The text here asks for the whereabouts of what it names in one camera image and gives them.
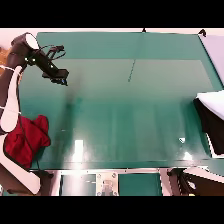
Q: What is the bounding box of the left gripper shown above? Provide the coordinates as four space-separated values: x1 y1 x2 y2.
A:
42 67 70 87

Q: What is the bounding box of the silver frame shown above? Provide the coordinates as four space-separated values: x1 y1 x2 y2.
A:
39 167 214 197

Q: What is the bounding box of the red garment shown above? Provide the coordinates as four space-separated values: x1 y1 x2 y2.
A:
3 114 52 170

